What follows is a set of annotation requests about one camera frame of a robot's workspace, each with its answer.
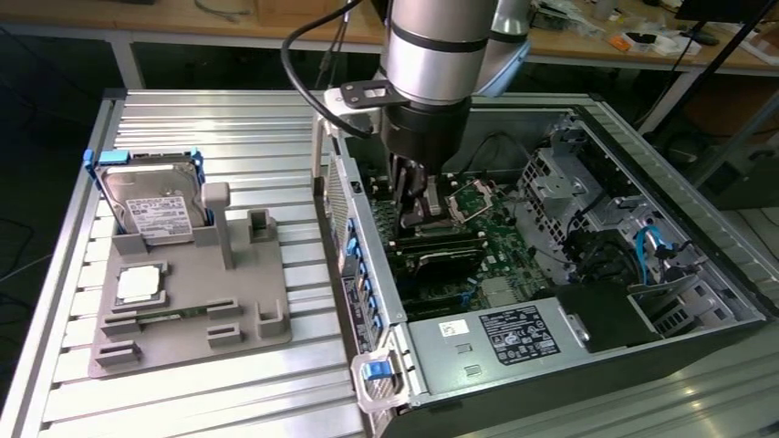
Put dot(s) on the blue card retention clip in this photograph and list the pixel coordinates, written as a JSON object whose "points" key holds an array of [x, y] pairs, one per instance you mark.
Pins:
{"points": [[369, 287], [364, 270], [353, 247], [378, 325], [350, 228], [374, 305]]}

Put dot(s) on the orange desk item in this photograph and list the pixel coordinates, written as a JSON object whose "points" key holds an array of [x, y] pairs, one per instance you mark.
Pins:
{"points": [[620, 43]]}

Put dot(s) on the green RAM stick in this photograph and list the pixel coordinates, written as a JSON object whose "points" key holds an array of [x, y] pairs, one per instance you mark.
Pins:
{"points": [[176, 314]]}

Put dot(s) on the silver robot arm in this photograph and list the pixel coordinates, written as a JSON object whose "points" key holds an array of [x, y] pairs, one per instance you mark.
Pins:
{"points": [[437, 55]]}

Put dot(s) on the green graphics card black cooler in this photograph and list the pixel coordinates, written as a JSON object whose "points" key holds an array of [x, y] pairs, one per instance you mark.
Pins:
{"points": [[444, 262]]}

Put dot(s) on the silver CPU socket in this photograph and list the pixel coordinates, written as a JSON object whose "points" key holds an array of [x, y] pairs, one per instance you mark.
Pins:
{"points": [[440, 219]]}

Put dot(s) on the grey power supply unit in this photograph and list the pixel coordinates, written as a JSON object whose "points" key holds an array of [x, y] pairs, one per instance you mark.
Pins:
{"points": [[462, 347]]}

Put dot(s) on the green motherboard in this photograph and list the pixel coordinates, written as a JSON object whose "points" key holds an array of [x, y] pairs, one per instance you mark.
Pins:
{"points": [[517, 246]]}

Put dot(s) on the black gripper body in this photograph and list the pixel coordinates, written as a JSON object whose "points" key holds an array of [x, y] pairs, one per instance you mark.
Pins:
{"points": [[425, 132]]}

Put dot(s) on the silver CPU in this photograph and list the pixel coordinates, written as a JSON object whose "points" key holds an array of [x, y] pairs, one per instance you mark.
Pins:
{"points": [[140, 283]]}

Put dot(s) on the grey parts rack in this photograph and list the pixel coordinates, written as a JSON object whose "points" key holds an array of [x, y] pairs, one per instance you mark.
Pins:
{"points": [[254, 292]]}

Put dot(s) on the silver disk bay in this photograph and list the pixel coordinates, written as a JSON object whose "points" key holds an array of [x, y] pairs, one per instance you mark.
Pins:
{"points": [[681, 301]]}

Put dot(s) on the silver socket cover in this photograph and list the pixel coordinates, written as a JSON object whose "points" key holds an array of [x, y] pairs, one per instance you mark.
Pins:
{"points": [[470, 201]]}

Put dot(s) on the black slanted pole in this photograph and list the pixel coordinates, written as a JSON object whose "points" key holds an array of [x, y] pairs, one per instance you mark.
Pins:
{"points": [[729, 41]]}

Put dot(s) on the grey corner bracket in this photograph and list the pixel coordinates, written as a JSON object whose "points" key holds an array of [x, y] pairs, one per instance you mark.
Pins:
{"points": [[322, 150]]}

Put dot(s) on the black open PC case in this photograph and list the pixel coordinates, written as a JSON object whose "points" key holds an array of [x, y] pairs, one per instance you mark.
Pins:
{"points": [[608, 392]]}

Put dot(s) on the silver perforated drive cage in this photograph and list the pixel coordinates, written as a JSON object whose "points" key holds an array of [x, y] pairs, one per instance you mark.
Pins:
{"points": [[553, 182]]}

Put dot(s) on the black box under desk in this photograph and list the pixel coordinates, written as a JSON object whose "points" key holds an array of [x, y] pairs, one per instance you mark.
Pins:
{"points": [[741, 182]]}

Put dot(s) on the white desk items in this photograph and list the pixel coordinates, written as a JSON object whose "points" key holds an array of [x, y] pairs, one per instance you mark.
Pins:
{"points": [[669, 43]]}

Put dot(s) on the silver chipset heatsink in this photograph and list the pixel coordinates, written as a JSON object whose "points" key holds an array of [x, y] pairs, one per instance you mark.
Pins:
{"points": [[500, 292]]}

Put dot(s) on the black monitor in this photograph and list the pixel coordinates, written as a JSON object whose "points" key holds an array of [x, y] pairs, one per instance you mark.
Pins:
{"points": [[729, 9]]}

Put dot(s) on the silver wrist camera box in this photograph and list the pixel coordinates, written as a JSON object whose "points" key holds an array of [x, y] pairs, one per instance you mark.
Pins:
{"points": [[346, 102]]}

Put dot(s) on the clear plastic parts clutter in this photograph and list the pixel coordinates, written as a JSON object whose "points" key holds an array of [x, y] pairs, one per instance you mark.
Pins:
{"points": [[572, 18]]}

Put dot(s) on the wooden desk white frame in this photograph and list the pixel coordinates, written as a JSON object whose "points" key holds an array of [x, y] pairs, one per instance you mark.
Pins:
{"points": [[182, 27]]}

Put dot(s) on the hard disk with blue caddy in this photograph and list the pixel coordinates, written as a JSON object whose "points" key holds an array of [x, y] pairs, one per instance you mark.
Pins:
{"points": [[152, 205]]}

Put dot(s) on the black plastic duct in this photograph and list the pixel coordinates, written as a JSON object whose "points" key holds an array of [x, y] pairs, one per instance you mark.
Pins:
{"points": [[608, 319]]}

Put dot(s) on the black desk item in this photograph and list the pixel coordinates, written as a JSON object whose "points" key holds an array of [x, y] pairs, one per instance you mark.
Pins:
{"points": [[641, 38]]}

